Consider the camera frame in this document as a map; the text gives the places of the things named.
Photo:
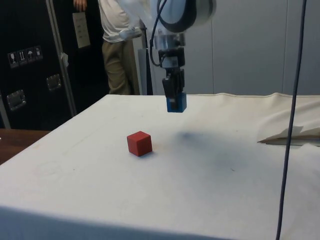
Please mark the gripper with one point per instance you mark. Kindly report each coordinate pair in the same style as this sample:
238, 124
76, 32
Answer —
172, 57

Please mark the blue cube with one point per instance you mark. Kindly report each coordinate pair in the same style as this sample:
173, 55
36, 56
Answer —
184, 102

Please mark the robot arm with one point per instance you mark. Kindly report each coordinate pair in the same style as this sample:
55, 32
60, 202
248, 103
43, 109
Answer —
190, 12

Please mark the pale locker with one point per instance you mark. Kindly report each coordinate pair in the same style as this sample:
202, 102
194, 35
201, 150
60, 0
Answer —
200, 62

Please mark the red cube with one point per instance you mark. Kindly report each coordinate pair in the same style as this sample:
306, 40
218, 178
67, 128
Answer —
138, 145

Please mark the person in white shirt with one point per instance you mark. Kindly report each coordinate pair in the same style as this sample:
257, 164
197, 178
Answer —
112, 20

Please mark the black cabinet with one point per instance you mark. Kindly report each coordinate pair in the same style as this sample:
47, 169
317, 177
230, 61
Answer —
30, 30

